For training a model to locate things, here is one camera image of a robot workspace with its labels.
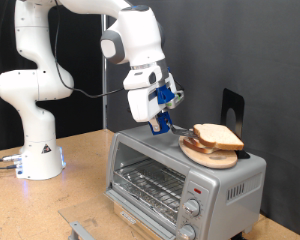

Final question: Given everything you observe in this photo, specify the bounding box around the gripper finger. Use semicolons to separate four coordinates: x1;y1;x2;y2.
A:
148;117;162;133

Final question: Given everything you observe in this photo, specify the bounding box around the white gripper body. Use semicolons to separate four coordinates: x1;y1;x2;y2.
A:
123;63;178;123

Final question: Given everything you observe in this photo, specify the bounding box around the metal spatula with blue grip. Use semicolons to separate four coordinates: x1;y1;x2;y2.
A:
149;111;199;139

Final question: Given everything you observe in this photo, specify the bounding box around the glass oven door with handle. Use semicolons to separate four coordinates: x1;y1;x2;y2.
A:
58;189;178;240

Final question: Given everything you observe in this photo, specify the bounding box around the silver toaster oven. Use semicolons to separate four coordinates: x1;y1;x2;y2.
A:
104;120;268;240

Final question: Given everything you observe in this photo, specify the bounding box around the silver oven knob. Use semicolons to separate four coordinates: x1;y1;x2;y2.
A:
183;199;201;218
177;224;197;240

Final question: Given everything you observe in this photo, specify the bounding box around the wooden box under oven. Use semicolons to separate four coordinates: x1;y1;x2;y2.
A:
113;201;158;240

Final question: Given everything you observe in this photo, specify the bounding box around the metal pole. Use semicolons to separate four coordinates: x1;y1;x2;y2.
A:
101;14;108;130

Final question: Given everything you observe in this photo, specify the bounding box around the oval wooden cutting board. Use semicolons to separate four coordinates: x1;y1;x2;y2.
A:
178;134;239;170

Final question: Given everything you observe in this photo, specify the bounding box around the black metal bookend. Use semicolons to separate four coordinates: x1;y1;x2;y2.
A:
220;87;251;160

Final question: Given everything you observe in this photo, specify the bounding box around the black camera cable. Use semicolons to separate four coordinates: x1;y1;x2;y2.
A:
53;0;126;100

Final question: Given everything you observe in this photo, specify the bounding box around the wire oven rack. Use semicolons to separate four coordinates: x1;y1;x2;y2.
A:
113;159;187;223

